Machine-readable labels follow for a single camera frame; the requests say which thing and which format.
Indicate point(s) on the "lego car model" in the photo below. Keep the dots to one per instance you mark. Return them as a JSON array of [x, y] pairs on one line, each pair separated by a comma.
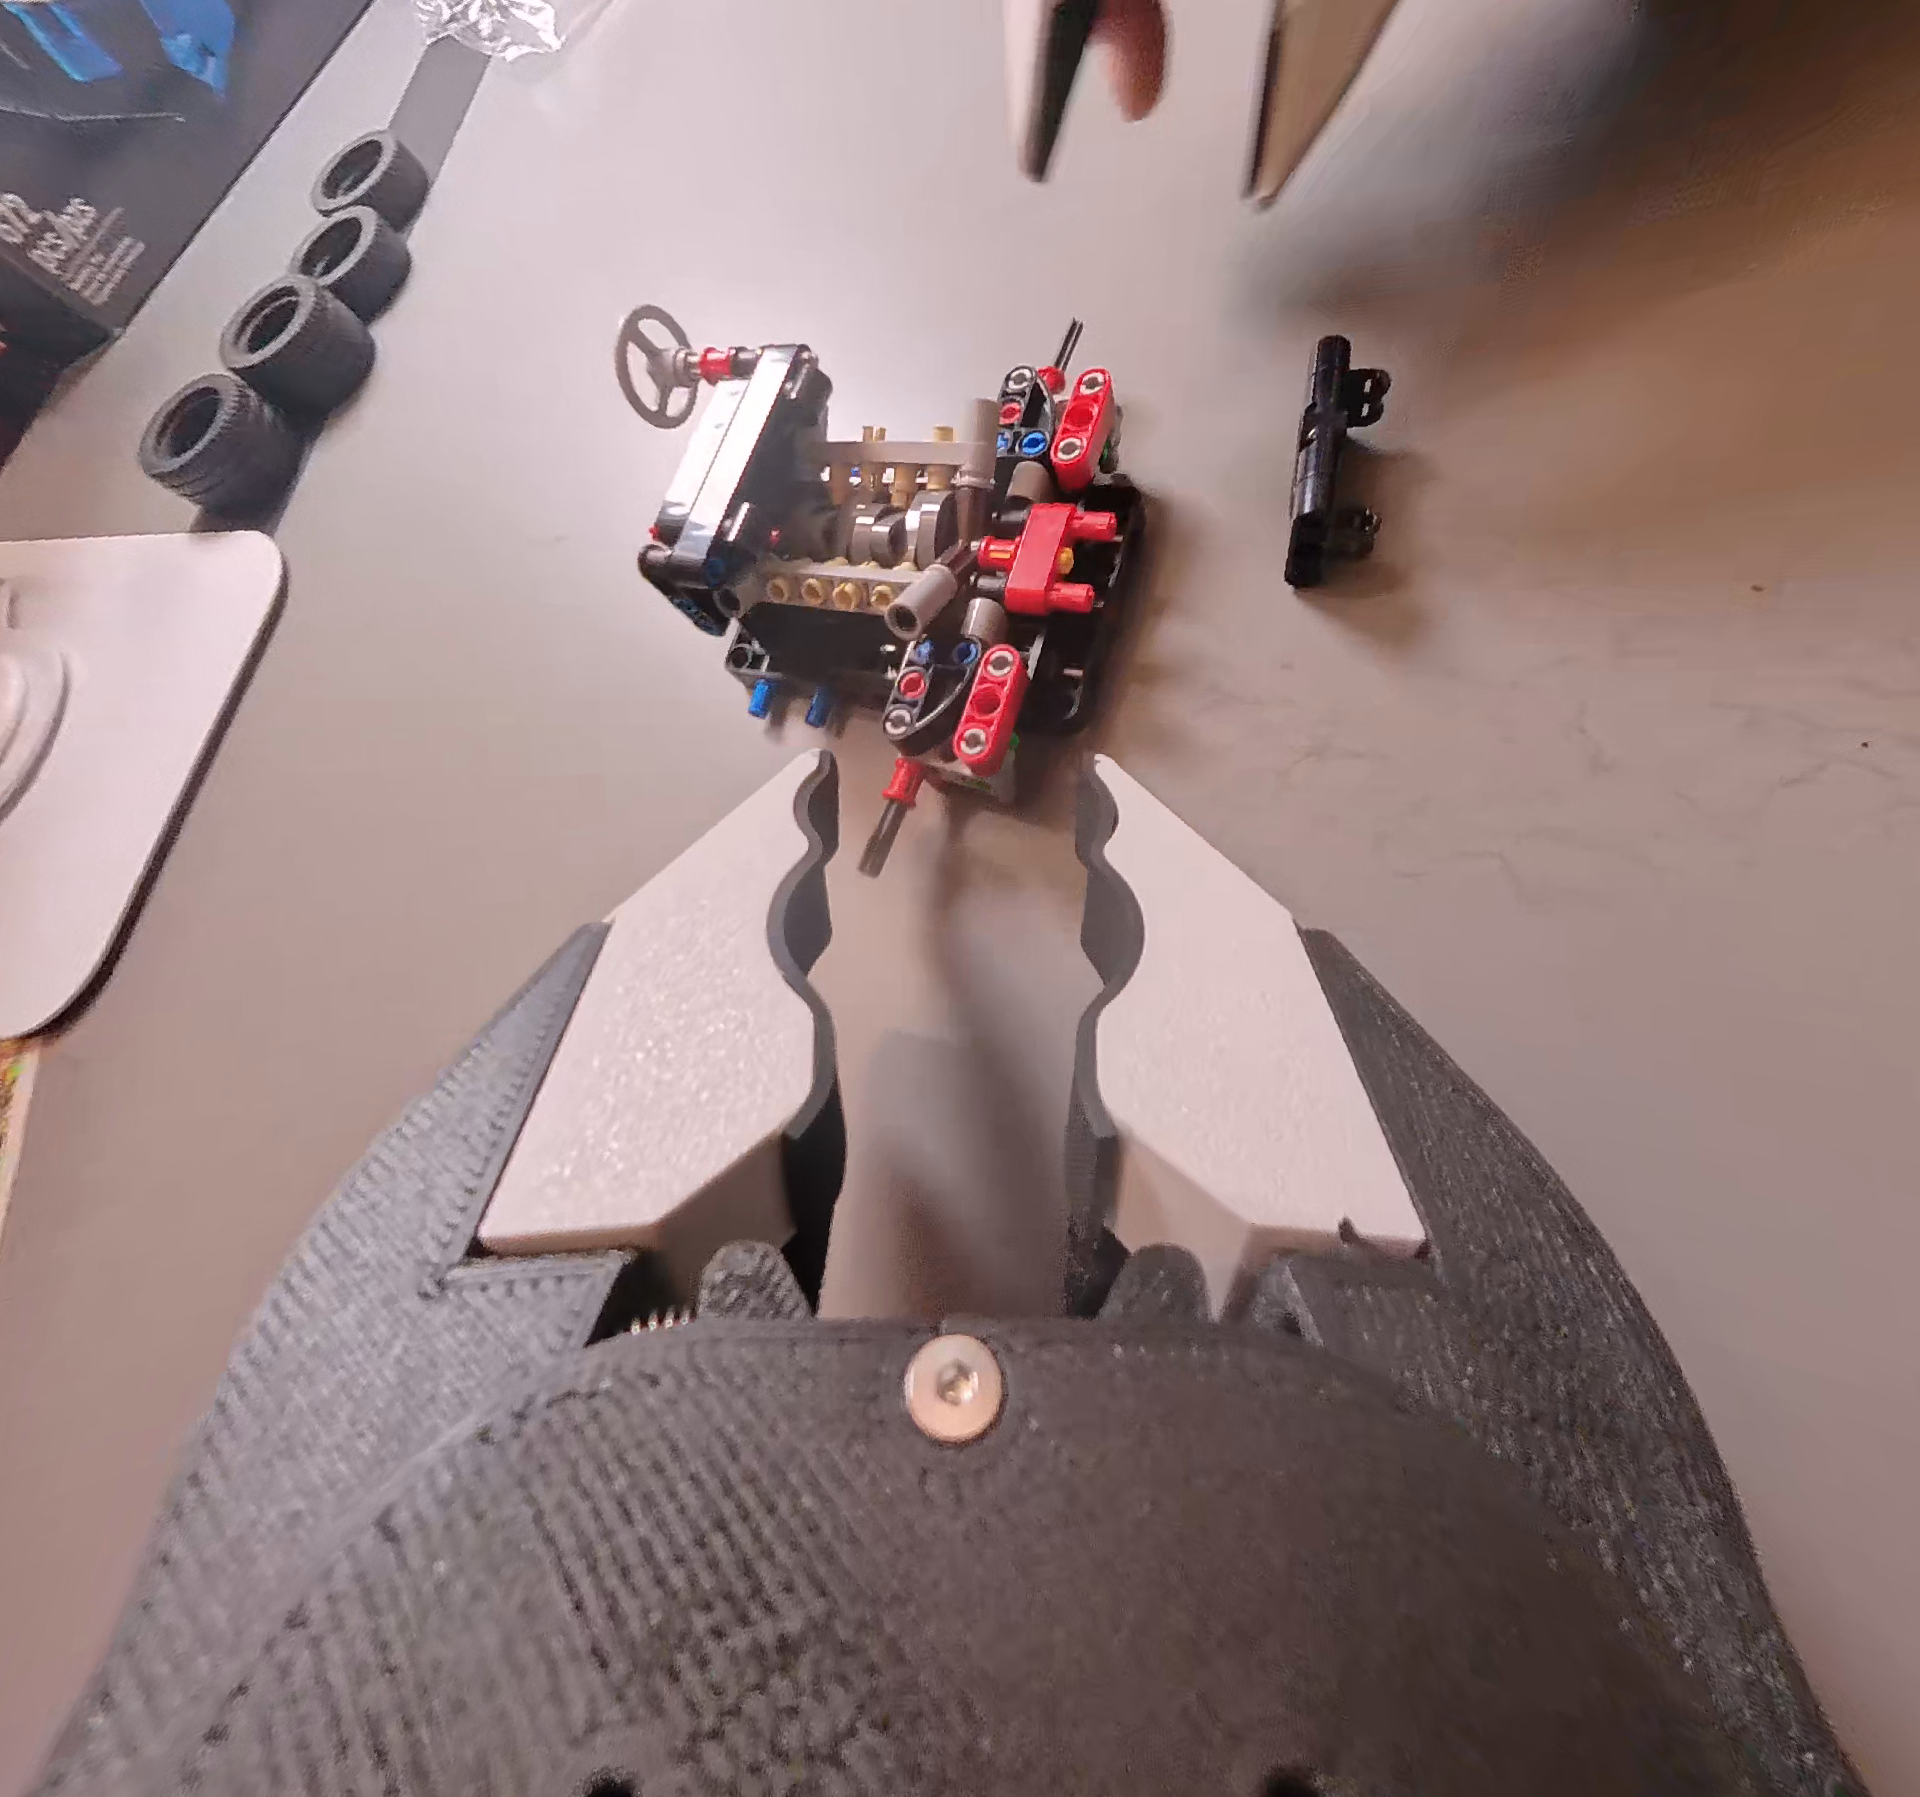
[[898, 540]]

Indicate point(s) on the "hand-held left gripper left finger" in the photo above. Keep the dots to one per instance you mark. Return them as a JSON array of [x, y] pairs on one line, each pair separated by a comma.
[[658, 1079]]

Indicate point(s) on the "dark printed box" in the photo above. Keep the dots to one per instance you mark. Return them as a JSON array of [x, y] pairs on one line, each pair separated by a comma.
[[90, 102]]

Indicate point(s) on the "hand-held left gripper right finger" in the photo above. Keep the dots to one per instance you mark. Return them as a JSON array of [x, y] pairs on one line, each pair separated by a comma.
[[1245, 1079]]

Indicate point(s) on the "black lego beam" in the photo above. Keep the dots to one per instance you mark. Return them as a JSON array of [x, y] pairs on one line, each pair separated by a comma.
[[1319, 462]]

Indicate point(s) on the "person's right hand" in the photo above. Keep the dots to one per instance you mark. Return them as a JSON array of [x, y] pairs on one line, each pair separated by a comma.
[[1135, 28]]

